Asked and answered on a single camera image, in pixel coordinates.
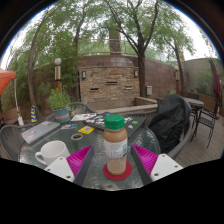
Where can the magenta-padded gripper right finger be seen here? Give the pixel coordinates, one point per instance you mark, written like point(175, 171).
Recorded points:
point(147, 160)

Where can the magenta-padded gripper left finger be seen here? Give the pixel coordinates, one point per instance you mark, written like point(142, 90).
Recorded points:
point(77, 161)

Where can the green-capped brown drink bottle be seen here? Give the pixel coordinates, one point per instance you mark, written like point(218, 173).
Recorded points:
point(115, 143)

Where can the white ceramic mug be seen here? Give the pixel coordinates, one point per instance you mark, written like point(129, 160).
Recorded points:
point(55, 151)

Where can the brown tape roll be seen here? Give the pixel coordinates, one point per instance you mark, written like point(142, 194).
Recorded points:
point(72, 136)

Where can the yellow card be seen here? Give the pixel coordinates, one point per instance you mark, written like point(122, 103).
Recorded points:
point(86, 129)

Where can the flat round red coaster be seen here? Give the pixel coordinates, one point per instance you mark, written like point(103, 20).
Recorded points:
point(117, 177)

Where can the blue sticker card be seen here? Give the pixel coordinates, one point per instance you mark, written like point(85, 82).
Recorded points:
point(68, 126)

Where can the black laptop with stickers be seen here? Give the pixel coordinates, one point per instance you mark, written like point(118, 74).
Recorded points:
point(135, 125)

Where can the white printed paper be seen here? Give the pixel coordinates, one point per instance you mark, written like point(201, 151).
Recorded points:
point(81, 117)

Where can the black jacket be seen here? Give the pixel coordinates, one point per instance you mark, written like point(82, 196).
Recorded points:
point(170, 121)

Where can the grey laptop with stickers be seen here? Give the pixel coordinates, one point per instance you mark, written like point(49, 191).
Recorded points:
point(40, 130)

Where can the potted green plant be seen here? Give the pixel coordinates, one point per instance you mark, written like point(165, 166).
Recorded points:
point(59, 100)

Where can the blue yellow striped cone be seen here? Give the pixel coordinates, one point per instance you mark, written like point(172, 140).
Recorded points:
point(33, 114)

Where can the black metal patio chair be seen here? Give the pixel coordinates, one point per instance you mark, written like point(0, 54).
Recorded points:
point(207, 123)

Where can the dark round patio table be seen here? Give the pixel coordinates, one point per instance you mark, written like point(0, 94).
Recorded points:
point(196, 102)

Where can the dark-trunk tree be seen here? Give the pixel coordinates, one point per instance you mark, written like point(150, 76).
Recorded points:
point(141, 76)

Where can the leaning brown-trunk tree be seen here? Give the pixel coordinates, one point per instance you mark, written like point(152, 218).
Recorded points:
point(30, 90)

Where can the folded maroon patio umbrella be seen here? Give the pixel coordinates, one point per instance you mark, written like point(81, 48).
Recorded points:
point(216, 81)

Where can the orange canopy tent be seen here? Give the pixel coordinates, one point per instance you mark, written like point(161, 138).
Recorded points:
point(6, 80)

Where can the grey wall utility box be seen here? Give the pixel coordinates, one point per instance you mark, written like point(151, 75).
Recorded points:
point(149, 90)

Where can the black wall lantern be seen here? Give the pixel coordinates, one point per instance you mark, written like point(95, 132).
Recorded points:
point(84, 75)
point(136, 73)

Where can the wooden globe lamp post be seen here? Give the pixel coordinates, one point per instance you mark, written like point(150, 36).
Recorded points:
point(57, 75)

